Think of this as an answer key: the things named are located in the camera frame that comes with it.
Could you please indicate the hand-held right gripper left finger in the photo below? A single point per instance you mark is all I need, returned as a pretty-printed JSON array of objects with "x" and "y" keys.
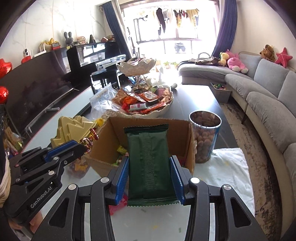
[{"x": 121, "y": 180}]

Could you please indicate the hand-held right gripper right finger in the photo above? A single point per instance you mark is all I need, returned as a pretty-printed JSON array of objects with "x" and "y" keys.
[{"x": 178, "y": 183}]

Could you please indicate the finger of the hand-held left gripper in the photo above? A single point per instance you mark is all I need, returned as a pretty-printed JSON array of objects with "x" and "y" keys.
[
  {"x": 60, "y": 149},
  {"x": 69, "y": 156}
]

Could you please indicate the dark green snack packet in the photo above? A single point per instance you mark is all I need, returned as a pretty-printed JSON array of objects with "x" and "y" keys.
[{"x": 148, "y": 162}]

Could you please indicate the brown cardboard box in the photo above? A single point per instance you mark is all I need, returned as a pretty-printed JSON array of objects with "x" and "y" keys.
[{"x": 106, "y": 141}]

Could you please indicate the clear jar of brown snacks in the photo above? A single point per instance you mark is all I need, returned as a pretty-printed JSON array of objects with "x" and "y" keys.
[{"x": 203, "y": 143}]

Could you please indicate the person's left hand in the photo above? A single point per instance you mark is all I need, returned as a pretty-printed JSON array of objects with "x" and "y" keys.
[{"x": 17, "y": 226}]

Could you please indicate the candy jar with golden lid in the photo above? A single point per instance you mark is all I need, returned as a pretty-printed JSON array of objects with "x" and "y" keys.
[{"x": 69, "y": 129}]

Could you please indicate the white tv cabinet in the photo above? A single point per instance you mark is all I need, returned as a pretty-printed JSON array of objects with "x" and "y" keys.
[{"x": 69, "y": 103}]

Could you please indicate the white printed cloth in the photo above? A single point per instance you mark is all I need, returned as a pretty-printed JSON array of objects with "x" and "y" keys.
[{"x": 231, "y": 166}]

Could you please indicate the black television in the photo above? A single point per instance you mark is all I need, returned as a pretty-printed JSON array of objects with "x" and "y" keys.
[{"x": 34, "y": 92}]

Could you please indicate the clear plastic zip bags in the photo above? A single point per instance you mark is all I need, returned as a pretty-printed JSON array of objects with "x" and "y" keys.
[{"x": 101, "y": 97}]

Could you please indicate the red heart balloon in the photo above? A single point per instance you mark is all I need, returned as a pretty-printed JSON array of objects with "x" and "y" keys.
[
  {"x": 5, "y": 68},
  {"x": 3, "y": 95}
]

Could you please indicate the grey patterned rug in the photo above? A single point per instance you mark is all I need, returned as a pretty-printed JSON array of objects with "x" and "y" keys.
[{"x": 254, "y": 162}]

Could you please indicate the pile of snack packets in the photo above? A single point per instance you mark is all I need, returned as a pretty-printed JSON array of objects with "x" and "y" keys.
[{"x": 143, "y": 99}]

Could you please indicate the black piano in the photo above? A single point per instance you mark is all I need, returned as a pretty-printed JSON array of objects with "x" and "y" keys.
[{"x": 87, "y": 55}]

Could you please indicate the grey toy bin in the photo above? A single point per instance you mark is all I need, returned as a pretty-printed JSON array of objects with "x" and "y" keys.
[{"x": 220, "y": 93}]

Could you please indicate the yellow ribbon ornament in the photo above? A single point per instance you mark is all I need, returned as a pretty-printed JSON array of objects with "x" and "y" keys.
[{"x": 49, "y": 42}]

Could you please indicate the grey rabbit figure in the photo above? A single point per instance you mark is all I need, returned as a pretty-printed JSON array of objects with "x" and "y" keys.
[{"x": 68, "y": 39}]

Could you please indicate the white tiered snack stand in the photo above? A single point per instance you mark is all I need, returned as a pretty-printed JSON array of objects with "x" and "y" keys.
[{"x": 135, "y": 67}]

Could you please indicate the small doll plush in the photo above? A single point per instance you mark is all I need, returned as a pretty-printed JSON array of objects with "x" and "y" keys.
[{"x": 82, "y": 40}]

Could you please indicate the grey sofa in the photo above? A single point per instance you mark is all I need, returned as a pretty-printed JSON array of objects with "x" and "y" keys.
[{"x": 266, "y": 104}]

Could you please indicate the brown handbag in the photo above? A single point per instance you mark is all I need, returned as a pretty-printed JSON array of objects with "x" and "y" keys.
[{"x": 205, "y": 60}]

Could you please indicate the dark blue curtain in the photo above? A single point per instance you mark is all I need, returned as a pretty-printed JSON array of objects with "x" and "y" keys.
[
  {"x": 225, "y": 27},
  {"x": 115, "y": 30}
]

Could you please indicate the yellow plush toy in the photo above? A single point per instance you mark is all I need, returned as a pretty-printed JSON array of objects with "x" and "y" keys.
[{"x": 222, "y": 59}]

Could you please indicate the pink plush toy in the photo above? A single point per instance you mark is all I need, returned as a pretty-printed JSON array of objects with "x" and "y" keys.
[{"x": 235, "y": 62}]

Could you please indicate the brown plush toy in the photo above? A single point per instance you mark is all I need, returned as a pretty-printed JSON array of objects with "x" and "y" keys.
[{"x": 267, "y": 53}]

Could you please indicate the black hanging garment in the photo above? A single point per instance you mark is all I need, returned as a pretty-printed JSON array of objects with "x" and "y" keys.
[{"x": 161, "y": 20}]

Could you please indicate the red star pillow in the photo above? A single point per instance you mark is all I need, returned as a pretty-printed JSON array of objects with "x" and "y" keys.
[{"x": 283, "y": 58}]

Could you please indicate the yellow hanging garment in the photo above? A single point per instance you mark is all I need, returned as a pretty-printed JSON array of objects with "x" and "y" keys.
[{"x": 185, "y": 17}]

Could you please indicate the white camera on red base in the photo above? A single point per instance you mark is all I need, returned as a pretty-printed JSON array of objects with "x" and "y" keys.
[{"x": 27, "y": 54}]

